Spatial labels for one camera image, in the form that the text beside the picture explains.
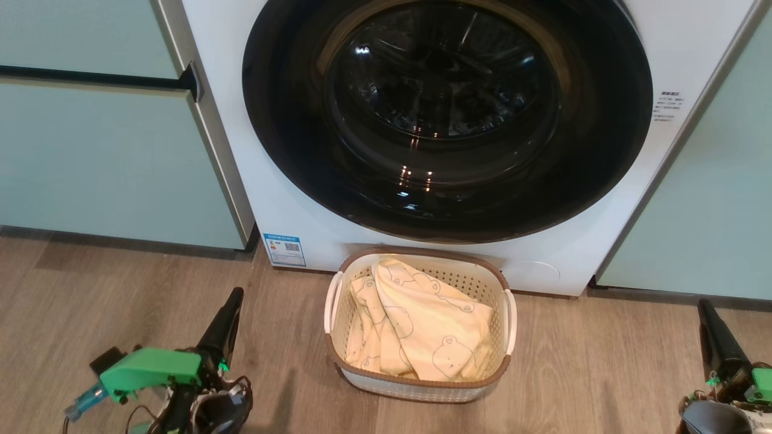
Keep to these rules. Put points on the blue energy label sticker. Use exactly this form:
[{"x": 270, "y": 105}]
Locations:
[{"x": 284, "y": 250}]

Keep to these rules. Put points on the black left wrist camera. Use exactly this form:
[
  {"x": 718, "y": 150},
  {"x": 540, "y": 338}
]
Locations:
[{"x": 108, "y": 360}]

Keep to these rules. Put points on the white front-load washing machine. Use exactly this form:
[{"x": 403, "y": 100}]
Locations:
[{"x": 271, "y": 181}]

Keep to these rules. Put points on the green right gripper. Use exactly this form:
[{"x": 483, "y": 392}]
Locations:
[{"x": 763, "y": 386}]

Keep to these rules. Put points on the round white filter cover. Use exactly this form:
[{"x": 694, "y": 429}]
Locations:
[{"x": 534, "y": 277}]

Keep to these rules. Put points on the small printed text sticker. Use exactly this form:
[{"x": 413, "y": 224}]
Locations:
[{"x": 668, "y": 105}]

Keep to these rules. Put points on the yellow bear print garment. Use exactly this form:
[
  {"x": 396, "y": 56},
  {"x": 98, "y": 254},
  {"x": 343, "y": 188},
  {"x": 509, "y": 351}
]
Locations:
[{"x": 440, "y": 325}]

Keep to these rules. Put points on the mint green cabinet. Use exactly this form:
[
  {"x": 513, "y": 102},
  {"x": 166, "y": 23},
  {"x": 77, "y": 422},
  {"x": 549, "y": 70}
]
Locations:
[{"x": 711, "y": 199}]

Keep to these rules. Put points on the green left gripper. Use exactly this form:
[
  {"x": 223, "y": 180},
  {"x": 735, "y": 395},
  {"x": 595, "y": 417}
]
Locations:
[{"x": 151, "y": 367}]

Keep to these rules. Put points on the white basket with brown rim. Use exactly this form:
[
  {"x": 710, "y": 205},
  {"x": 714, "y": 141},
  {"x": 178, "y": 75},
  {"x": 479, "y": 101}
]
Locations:
[{"x": 422, "y": 392}]

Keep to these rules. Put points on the black round glass washer door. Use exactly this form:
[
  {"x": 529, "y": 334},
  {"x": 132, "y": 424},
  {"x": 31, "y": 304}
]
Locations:
[{"x": 446, "y": 199}]

